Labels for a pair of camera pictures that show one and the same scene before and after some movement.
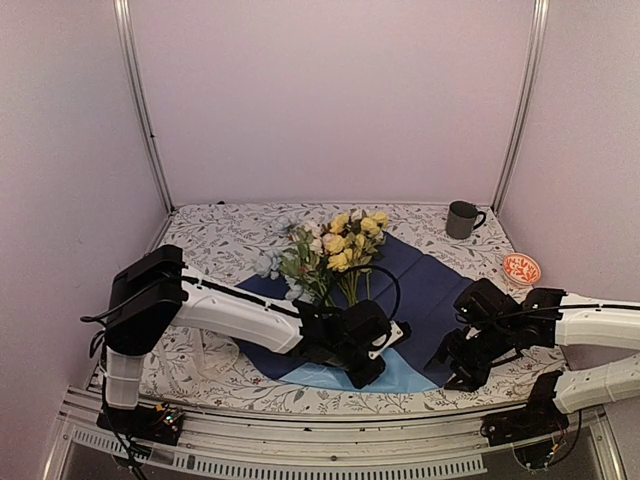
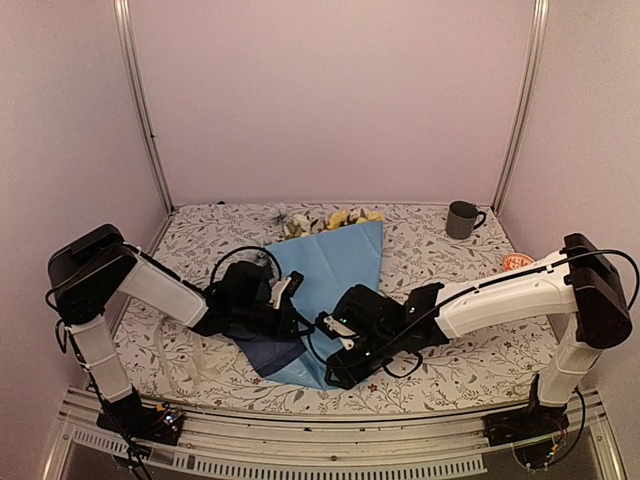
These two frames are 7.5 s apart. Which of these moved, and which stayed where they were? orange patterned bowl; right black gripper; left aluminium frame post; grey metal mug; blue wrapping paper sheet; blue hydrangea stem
Moved: right black gripper; blue wrapping paper sheet; blue hydrangea stem
Stayed: left aluminium frame post; orange patterned bowl; grey metal mug
